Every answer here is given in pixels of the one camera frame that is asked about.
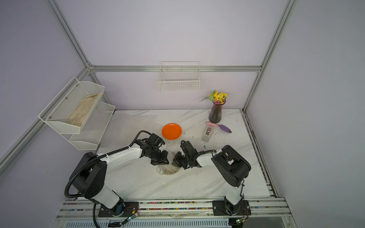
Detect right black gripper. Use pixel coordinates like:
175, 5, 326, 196
169, 152, 190, 170

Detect yellow patterned dinner plate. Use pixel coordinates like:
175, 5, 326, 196
157, 164, 180, 176

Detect orange dinner plate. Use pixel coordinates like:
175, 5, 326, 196
162, 123, 183, 140

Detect clear bubble wrap sheet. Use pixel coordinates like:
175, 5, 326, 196
101, 113, 162, 151
156, 152, 181, 176

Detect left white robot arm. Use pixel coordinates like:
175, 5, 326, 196
64, 130, 169, 217

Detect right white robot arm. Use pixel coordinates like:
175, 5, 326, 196
173, 140, 252, 217

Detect purple glass vase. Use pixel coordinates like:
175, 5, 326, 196
208, 101, 226, 124

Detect lower white mesh shelf bin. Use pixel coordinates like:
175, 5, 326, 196
69, 102, 115, 151

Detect white mesh shelf bin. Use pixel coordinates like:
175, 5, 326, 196
69, 102, 115, 151
38, 78, 105, 135

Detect yellow artificial flowers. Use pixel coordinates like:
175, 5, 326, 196
201, 90, 228, 105

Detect beige cloth in bin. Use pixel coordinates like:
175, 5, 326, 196
67, 92, 100, 127

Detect upper white mesh shelf bin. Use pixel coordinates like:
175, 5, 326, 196
38, 78, 105, 135

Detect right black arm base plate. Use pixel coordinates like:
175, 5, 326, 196
212, 199, 252, 216

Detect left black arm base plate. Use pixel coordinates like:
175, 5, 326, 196
98, 201, 139, 218

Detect white wire wall basket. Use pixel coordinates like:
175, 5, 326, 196
158, 61, 201, 92

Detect aluminium front rail frame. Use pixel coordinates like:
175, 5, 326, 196
56, 198, 293, 220

